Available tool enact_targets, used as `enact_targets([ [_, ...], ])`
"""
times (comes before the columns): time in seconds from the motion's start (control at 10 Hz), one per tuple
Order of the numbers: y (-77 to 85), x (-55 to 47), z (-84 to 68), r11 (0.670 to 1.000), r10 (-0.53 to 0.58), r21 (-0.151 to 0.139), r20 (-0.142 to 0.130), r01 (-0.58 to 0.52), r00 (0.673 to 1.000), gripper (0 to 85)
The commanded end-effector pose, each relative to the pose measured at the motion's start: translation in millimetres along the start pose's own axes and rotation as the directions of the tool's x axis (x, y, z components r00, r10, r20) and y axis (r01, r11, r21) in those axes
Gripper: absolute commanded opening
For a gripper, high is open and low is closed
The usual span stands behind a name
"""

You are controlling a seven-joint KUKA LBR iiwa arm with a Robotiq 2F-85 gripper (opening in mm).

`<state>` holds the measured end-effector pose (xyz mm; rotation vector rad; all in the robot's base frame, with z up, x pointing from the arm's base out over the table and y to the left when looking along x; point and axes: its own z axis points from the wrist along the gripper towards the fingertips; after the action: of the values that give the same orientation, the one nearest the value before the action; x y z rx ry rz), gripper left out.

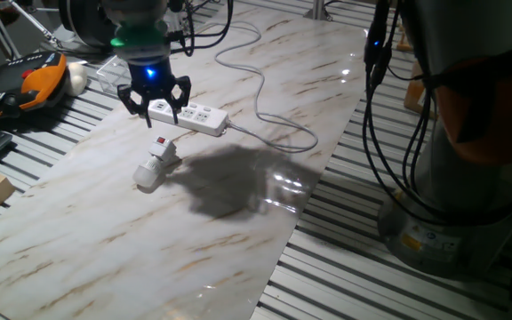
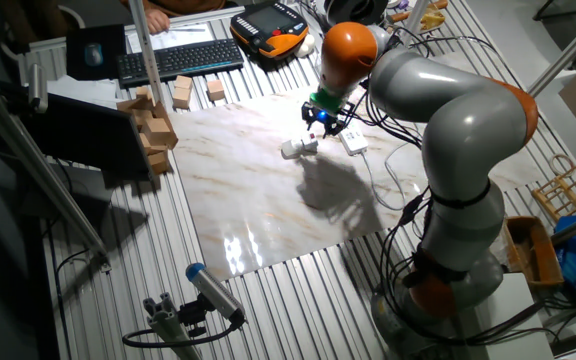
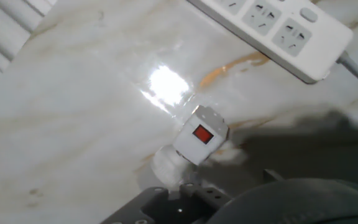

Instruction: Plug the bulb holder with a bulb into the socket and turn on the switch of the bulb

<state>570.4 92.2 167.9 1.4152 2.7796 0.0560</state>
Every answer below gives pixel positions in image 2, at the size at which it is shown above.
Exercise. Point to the long slanted aluminium beam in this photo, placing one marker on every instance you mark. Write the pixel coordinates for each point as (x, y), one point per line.
(38, 170)

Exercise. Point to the white paper sheet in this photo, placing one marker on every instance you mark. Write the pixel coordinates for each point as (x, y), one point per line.
(178, 37)

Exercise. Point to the yellow toy bread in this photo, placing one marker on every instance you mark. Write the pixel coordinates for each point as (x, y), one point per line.
(433, 19)

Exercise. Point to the slanted aluminium bar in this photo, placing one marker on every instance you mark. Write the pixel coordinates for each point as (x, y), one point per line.
(568, 52)

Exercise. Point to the upright aluminium post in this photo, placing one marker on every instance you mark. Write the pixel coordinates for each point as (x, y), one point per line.
(145, 50)

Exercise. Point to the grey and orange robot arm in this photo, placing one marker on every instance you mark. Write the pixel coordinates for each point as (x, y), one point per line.
(463, 130)

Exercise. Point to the black spool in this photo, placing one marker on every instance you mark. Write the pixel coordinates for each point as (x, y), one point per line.
(355, 9)

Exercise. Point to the black keyboard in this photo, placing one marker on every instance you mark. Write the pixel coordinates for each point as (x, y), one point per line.
(180, 61)

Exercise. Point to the short aluminium profile mount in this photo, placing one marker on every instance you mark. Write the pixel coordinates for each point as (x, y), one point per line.
(168, 322)

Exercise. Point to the person's bare hand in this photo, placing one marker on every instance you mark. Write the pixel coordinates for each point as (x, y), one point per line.
(158, 21)

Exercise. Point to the marble pattern board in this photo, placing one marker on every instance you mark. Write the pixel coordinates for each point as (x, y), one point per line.
(248, 190)

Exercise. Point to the brown tray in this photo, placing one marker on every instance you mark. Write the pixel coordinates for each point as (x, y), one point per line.
(533, 250)

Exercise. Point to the thin aluminium post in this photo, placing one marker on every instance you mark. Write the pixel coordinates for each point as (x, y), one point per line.
(415, 15)

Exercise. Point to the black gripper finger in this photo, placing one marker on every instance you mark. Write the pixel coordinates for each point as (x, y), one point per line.
(333, 130)
(308, 121)

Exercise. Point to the brown sleeved forearm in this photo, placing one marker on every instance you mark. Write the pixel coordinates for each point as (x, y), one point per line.
(183, 6)

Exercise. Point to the green wrist adapter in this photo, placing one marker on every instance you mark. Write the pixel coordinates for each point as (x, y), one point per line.
(325, 100)

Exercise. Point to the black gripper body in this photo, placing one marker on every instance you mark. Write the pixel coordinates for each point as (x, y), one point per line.
(324, 116)

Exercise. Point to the white plug adapter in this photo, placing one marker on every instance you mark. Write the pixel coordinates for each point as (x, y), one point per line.
(298, 146)

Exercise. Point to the black mouse pad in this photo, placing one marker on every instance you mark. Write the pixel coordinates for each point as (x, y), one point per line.
(113, 55)

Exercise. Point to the silver camera with blue end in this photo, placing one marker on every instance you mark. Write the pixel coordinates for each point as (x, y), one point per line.
(215, 292)

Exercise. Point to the white power strip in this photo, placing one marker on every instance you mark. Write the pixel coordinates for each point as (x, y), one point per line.
(354, 141)

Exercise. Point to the wooden rack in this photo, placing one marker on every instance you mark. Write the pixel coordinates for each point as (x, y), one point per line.
(565, 190)

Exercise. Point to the orange and black teach pendant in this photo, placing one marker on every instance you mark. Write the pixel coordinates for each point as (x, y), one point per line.
(268, 27)

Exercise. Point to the small wooden block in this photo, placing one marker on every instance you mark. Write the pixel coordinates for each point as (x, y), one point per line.
(158, 131)
(149, 145)
(181, 98)
(183, 82)
(133, 104)
(159, 162)
(143, 93)
(215, 90)

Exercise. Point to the black monitor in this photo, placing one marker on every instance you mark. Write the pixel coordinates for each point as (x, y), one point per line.
(88, 135)

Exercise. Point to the grey computer mouse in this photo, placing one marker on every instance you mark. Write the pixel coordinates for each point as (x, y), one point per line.
(93, 54)

